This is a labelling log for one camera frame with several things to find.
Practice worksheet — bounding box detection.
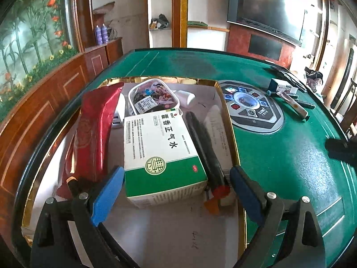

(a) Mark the gold edged cardboard tray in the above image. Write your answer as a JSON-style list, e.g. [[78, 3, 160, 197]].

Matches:
[[21, 75, 249, 268]]

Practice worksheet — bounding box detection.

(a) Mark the black stick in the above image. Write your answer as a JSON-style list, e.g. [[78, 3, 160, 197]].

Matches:
[[290, 96, 316, 109]]

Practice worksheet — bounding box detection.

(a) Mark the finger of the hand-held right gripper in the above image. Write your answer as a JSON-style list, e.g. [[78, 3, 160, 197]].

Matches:
[[325, 138, 357, 164]]

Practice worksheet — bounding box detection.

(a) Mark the small blue white box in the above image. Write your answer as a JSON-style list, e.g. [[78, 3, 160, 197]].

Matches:
[[268, 78, 298, 95]]

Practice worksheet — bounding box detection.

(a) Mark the dark rectangular wall panel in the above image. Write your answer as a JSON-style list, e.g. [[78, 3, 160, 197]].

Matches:
[[248, 33, 283, 61]]

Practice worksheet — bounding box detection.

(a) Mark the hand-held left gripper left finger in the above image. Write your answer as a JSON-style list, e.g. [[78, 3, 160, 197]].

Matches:
[[29, 166, 140, 268]]

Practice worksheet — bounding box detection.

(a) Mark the small patterned tube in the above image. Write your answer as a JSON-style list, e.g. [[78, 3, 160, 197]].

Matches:
[[279, 92, 311, 122]]

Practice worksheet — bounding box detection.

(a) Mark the black flat television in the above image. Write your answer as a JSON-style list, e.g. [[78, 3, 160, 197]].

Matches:
[[226, 0, 306, 46]]

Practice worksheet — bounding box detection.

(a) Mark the mahjong table control panel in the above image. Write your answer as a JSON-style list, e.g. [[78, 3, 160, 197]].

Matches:
[[218, 80, 285, 134]]

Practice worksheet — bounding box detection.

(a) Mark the cartoon lid plastic container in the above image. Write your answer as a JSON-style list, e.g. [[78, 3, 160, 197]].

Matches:
[[128, 78, 180, 115]]

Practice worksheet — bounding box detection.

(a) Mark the brown wooden cabinet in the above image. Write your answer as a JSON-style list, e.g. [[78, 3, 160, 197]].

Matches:
[[84, 38, 125, 76]]

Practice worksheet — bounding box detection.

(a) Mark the patterned cloth bag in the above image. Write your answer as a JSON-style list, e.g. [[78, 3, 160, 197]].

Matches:
[[304, 67, 324, 93]]

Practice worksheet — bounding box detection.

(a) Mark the red foil packet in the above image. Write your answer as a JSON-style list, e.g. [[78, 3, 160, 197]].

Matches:
[[57, 82, 125, 199]]

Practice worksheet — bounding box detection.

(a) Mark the green white medicine box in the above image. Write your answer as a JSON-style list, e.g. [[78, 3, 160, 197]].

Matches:
[[123, 110, 209, 209]]

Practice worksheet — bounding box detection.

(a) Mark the dark crumpled bag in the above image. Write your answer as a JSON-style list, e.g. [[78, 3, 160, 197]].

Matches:
[[151, 14, 170, 31]]

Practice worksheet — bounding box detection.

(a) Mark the painted flower panel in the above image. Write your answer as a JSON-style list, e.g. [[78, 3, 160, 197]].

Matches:
[[0, 0, 81, 123]]

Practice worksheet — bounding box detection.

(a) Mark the white orange long box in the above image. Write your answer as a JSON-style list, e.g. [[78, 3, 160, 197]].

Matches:
[[202, 105, 237, 215]]

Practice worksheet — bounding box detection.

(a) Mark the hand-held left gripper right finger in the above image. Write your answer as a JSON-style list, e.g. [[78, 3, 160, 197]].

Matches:
[[229, 165, 327, 268]]

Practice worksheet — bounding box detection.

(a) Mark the black rod with red end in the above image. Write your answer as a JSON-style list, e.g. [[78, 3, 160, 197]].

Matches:
[[185, 111, 230, 201]]

